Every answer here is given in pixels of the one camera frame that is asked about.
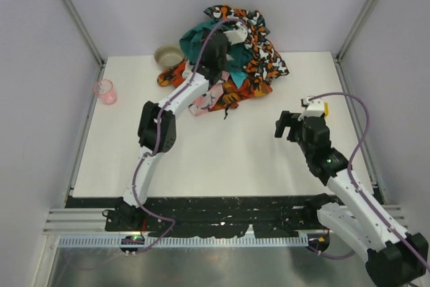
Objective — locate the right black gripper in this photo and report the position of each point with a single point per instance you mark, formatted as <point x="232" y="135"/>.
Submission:
<point x="289" y="126"/>

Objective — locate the beige ceramic bowl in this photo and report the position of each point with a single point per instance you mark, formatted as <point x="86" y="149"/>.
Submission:
<point x="168" y="56"/>

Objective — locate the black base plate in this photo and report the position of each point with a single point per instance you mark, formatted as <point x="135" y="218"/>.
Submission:
<point x="203" y="217"/>

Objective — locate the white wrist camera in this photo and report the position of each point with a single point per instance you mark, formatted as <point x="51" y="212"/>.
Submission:
<point x="312" y="108"/>
<point x="238" y="34"/>

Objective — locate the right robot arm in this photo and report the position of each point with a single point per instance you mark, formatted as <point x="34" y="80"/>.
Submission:
<point x="392" y="256"/>

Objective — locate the pink transparent plastic cup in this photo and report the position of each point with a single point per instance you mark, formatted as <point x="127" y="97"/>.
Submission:
<point x="105" y="91"/>

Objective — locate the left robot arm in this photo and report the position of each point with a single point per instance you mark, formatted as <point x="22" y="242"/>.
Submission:
<point x="157" y="131"/>

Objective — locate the right aluminium frame post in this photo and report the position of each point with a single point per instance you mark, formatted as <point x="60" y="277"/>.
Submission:
<point x="360" y="21"/>

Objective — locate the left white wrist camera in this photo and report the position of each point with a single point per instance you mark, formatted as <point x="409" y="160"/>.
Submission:
<point x="238" y="34"/>

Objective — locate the orange black patterned cloth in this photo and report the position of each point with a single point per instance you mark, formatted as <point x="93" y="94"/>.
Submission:
<point x="254" y="85"/>

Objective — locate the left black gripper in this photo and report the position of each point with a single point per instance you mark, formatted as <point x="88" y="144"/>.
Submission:
<point x="217" y="48"/>

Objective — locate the pink white patterned cloth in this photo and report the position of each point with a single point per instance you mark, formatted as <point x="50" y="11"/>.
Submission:
<point x="204" y="103"/>

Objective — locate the aluminium frame post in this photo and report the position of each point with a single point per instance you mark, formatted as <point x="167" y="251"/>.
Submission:
<point x="79" y="23"/>
<point x="360" y="21"/>

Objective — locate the left aluminium frame post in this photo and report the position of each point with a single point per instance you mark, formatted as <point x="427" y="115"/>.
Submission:
<point x="79" y="23"/>

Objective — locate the slotted cable duct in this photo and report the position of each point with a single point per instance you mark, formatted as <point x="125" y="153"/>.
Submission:
<point x="112" y="241"/>

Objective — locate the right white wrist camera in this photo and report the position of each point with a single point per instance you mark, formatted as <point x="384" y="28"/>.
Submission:
<point x="312" y="108"/>

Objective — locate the black orange camouflage cloth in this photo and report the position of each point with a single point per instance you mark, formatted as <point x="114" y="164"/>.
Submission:
<point x="255" y="60"/>

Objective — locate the dark teal cloth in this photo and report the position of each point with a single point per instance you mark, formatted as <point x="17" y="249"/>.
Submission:
<point x="193" y="41"/>

